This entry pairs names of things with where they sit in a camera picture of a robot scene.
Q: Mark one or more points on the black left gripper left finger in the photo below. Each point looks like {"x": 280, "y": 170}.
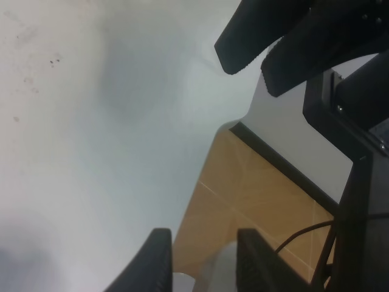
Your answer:
{"x": 152, "y": 267}

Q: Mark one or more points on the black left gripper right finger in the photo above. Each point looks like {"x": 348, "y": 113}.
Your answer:
{"x": 260, "y": 268}

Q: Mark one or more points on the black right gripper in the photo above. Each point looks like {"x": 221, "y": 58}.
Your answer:
{"x": 351, "y": 113}

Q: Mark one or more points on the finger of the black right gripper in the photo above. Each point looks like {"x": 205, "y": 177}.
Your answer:
{"x": 254, "y": 26}

